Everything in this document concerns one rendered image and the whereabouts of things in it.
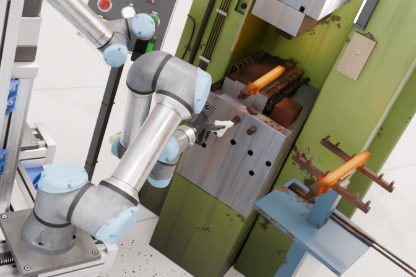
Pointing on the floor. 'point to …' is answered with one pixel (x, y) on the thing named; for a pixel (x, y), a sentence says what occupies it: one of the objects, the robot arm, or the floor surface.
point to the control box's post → (103, 119)
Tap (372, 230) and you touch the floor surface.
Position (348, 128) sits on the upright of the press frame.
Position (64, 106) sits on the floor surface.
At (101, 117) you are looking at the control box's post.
